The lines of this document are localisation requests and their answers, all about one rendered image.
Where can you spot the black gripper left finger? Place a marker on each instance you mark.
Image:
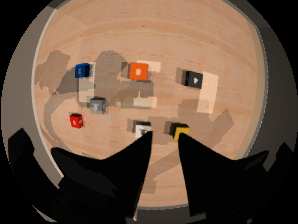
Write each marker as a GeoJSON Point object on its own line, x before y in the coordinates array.
{"type": "Point", "coordinates": [121, 175]}

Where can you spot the blue block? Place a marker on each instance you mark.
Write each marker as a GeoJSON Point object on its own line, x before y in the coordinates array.
{"type": "Point", "coordinates": [82, 70]}

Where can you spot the yellow block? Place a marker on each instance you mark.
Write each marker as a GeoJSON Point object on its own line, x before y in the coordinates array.
{"type": "Point", "coordinates": [180, 128]}

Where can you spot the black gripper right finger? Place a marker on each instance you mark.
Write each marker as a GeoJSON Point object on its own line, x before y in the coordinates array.
{"type": "Point", "coordinates": [208, 174]}

